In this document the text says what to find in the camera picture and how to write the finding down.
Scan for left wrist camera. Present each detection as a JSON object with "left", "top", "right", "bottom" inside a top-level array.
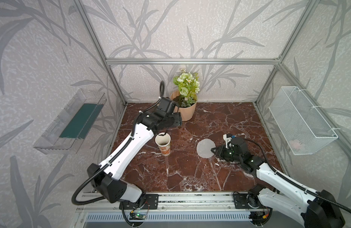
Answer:
[{"left": 157, "top": 97, "right": 176, "bottom": 114}]

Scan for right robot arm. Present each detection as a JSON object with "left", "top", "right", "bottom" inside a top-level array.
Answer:
[{"left": 211, "top": 134, "right": 351, "bottom": 228}]

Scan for green circuit board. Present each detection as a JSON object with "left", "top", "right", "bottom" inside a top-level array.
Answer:
[{"left": 129, "top": 211, "right": 147, "bottom": 220}]

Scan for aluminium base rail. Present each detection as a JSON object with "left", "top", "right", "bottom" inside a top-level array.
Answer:
[{"left": 75, "top": 191, "right": 278, "bottom": 213}]

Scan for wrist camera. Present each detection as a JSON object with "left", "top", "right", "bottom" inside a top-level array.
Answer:
[
  {"left": 157, "top": 97, "right": 176, "bottom": 114},
  {"left": 223, "top": 134, "right": 236, "bottom": 145}
]

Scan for beige ribbed flower pot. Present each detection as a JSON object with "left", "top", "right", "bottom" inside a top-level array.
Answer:
[{"left": 170, "top": 91, "right": 197, "bottom": 122}]

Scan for green mat in shelf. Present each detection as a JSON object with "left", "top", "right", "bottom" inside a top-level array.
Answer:
[{"left": 59, "top": 103, "right": 104, "bottom": 139}]

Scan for printed paper milk tea cup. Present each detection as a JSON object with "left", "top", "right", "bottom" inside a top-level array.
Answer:
[{"left": 155, "top": 133, "right": 171, "bottom": 156}]

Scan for pink item in basket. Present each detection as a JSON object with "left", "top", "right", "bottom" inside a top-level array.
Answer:
[{"left": 289, "top": 139, "right": 304, "bottom": 154}]

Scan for white wire mesh basket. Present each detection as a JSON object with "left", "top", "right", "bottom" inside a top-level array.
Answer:
[{"left": 269, "top": 86, "right": 338, "bottom": 155}]

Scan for green white artificial flowers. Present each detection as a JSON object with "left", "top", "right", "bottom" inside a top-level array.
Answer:
[{"left": 173, "top": 68, "right": 200, "bottom": 108}]

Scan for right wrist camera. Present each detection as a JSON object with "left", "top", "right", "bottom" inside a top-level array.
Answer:
[{"left": 223, "top": 134, "right": 236, "bottom": 145}]

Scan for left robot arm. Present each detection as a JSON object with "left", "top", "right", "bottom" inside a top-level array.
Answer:
[{"left": 71, "top": 111, "right": 182, "bottom": 206}]

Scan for clear acrylic wall shelf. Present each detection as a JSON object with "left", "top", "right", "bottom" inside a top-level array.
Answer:
[{"left": 33, "top": 89, "right": 107, "bottom": 155}]

